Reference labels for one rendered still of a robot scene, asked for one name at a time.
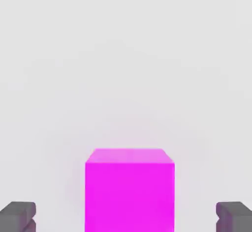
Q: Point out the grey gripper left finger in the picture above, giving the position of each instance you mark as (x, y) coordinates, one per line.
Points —
(15, 216)

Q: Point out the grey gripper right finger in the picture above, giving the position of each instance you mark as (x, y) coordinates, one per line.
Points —
(236, 216)

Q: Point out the small magenta cube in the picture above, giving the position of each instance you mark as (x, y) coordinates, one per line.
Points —
(130, 192)

